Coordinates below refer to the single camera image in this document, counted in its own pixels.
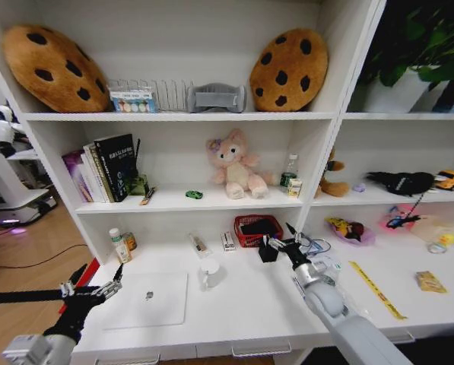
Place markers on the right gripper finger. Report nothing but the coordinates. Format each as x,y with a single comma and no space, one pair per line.
296,237
268,251

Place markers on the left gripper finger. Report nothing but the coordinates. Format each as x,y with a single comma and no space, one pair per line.
110,289
68,287

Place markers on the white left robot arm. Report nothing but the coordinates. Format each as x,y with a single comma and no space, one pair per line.
30,350

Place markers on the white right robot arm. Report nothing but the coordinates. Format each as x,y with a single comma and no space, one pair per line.
325,300

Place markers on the black item in basket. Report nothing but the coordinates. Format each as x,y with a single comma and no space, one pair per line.
259,227

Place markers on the white paper packet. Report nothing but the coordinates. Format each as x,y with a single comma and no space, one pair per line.
327,266

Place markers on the red plastic basket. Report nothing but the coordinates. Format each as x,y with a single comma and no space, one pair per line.
240,232

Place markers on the white laptop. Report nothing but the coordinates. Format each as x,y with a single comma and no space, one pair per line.
146,300

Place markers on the small white red box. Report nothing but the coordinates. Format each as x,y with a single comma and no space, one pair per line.
228,242

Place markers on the small white yellow box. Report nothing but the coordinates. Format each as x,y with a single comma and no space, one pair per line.
294,188

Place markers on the small orange can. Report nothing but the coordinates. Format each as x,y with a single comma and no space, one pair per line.
130,241

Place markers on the purple bag with toys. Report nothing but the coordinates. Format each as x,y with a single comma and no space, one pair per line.
350,230

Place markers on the white mug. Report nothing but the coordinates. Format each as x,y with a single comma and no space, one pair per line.
211,274

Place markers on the brown plush bear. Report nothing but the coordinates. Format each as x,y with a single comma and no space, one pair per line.
333,186

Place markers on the clear water bottle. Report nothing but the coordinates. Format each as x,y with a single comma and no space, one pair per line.
289,171

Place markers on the white tube package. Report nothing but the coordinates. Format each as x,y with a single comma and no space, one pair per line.
200,245

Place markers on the small purple object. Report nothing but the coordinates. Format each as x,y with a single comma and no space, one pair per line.
359,187

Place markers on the yellow ruler strip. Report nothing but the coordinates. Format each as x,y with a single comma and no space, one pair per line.
376,289

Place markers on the pink plush cat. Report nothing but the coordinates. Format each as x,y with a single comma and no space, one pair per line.
236,167

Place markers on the green toy car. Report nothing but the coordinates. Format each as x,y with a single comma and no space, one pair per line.
194,194

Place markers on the orange and black pen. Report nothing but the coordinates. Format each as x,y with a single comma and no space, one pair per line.
148,196

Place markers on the blue toy helicopter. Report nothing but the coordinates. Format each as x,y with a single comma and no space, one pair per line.
399,221

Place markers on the small green box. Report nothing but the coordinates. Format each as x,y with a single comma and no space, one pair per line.
140,186

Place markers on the pink toy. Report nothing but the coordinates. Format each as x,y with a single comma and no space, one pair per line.
405,211

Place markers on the white book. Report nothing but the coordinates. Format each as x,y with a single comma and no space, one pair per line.
93,175

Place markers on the purple book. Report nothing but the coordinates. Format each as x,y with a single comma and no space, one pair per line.
73,171

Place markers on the black cap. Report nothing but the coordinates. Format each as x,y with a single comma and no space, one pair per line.
401,182

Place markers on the black book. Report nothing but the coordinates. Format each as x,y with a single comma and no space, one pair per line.
116,163

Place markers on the thin black stick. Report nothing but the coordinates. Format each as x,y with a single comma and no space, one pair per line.
137,159

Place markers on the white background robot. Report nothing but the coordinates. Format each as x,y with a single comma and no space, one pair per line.
6,171

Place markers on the yellow snack packet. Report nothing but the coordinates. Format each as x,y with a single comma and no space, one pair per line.
431,282

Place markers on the yellow duck toy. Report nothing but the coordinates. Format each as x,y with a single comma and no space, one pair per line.
445,240

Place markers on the grey fabric neck pillow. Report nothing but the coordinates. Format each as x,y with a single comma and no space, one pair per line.
215,99

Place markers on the white shelf unit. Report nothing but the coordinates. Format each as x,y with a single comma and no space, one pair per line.
173,116

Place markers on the oval cookie pillow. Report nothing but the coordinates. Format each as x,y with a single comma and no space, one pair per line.
287,72

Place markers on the yellow toy car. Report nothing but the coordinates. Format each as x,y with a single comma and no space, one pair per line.
453,179

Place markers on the white plant pot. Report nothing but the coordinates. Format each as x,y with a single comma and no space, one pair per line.
395,93

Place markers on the pack of coloured sticky notes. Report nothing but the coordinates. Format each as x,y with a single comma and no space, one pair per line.
132,100

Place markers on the large round cookie pillow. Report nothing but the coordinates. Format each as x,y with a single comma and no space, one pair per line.
55,70

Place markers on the green leafy plant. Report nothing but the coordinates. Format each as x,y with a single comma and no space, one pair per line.
420,38

